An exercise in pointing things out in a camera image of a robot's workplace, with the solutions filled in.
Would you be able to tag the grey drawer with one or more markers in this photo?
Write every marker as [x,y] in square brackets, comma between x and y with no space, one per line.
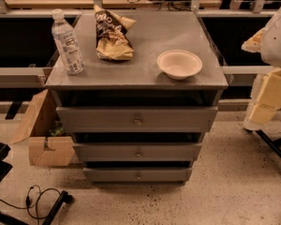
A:
[137,151]
[137,175]
[137,119]

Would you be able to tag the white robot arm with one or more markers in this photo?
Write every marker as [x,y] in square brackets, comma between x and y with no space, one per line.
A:
[266,90]

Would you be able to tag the grey top drawer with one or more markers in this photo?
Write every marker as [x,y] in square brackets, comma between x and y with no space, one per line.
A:
[137,119]

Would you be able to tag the grey drawer cabinet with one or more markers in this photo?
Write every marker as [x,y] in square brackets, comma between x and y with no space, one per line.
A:
[139,82]

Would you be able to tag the grey bottom drawer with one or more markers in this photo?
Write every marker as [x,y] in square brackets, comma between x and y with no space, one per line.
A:
[137,175]

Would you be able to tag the white paper bowl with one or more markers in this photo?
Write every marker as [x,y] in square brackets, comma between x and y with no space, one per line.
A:
[179,64]

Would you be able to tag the yellow black chip bag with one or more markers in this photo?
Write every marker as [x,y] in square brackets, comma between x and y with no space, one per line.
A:
[111,40]

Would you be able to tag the clear plastic water bottle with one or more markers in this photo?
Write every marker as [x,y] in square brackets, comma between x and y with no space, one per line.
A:
[67,43]

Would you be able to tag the brown cardboard box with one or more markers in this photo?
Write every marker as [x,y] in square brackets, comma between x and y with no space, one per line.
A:
[43,148]

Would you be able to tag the black stand leg right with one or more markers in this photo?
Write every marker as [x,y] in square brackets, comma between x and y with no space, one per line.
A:
[275,145]

